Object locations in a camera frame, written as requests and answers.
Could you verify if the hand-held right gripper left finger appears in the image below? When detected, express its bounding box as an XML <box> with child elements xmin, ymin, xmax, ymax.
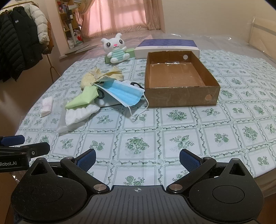
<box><xmin>29</xmin><ymin>149</ymin><xmax>109</xmax><ymax>194</ymax></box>

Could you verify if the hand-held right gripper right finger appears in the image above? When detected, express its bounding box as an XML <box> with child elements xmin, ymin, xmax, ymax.
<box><xmin>166</xmin><ymin>149</ymin><xmax>248</xmax><ymax>194</ymax></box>

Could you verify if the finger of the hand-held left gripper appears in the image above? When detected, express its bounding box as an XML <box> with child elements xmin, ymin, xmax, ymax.
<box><xmin>0</xmin><ymin>135</ymin><xmax>25</xmax><ymax>147</ymax></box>
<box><xmin>0</xmin><ymin>142</ymin><xmax>50</xmax><ymax>159</ymax></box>

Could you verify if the small white cloth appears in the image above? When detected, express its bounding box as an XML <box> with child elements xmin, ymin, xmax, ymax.
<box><xmin>40</xmin><ymin>96</ymin><xmax>53</xmax><ymax>117</ymax></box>

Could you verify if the white ruffled cloth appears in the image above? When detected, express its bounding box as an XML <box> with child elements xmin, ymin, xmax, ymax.
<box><xmin>56</xmin><ymin>103</ymin><xmax>100</xmax><ymax>134</ymax></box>

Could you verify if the white face mask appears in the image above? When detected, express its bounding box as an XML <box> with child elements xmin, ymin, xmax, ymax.
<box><xmin>96</xmin><ymin>80</ymin><xmax>132</xmax><ymax>107</ymax></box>

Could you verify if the light green cloth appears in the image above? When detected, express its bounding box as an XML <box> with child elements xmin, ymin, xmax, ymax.
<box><xmin>65</xmin><ymin>86</ymin><xmax>97</xmax><ymax>109</ymax></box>

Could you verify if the brown cardboard box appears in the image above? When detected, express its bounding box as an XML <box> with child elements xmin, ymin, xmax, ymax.
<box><xmin>144</xmin><ymin>50</ymin><xmax>221</xmax><ymax>108</ymax></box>

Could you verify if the blue face mask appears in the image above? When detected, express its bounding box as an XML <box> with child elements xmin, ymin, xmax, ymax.
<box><xmin>94</xmin><ymin>80</ymin><xmax>150</xmax><ymax>122</ymax></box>

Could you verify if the yellow towel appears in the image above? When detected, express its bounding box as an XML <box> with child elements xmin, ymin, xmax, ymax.
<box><xmin>81</xmin><ymin>66</ymin><xmax>125</xmax><ymax>90</ymax></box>

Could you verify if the green floral printed tablecloth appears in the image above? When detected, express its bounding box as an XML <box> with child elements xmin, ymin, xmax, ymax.
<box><xmin>17</xmin><ymin>49</ymin><xmax>276</xmax><ymax>187</ymax></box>

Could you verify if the gold metal clothes rack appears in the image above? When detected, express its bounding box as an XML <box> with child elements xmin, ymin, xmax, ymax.
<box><xmin>0</xmin><ymin>0</ymin><xmax>62</xmax><ymax>83</ymax></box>

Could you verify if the black puffer jacket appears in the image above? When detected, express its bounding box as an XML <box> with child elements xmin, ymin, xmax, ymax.
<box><xmin>10</xmin><ymin>6</ymin><xmax>43</xmax><ymax>70</ymax></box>
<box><xmin>0</xmin><ymin>10</ymin><xmax>24</xmax><ymax>83</ymax></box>

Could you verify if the white bunny plush toy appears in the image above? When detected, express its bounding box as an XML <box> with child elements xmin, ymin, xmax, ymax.
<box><xmin>101</xmin><ymin>33</ymin><xmax>130</xmax><ymax>64</ymax></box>

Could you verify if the purple and white flat box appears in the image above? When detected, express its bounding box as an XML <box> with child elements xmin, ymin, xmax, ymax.
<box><xmin>134</xmin><ymin>39</ymin><xmax>200</xmax><ymax>59</ymax></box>

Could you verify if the light green box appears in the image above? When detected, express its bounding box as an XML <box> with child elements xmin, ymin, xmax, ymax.
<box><xmin>105</xmin><ymin>48</ymin><xmax>135</xmax><ymax>64</ymax></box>

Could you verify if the white stand fan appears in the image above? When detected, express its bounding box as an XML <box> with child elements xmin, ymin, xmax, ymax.
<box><xmin>64</xmin><ymin>4</ymin><xmax>90</xmax><ymax>55</ymax></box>

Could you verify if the white puffer jacket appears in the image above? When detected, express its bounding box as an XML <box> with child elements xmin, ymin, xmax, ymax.
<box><xmin>24</xmin><ymin>3</ymin><xmax>50</xmax><ymax>45</ymax></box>

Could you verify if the clear plastic sheet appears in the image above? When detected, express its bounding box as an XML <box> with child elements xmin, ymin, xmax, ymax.
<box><xmin>59</xmin><ymin>28</ymin><xmax>276</xmax><ymax>65</ymax></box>

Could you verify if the wooden bookshelf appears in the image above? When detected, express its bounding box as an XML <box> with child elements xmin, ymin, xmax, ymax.
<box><xmin>55</xmin><ymin>0</ymin><xmax>83</xmax><ymax>49</ymax></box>

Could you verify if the pink curtain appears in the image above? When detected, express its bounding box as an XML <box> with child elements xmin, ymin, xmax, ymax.
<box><xmin>81</xmin><ymin>0</ymin><xmax>162</xmax><ymax>39</ymax></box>

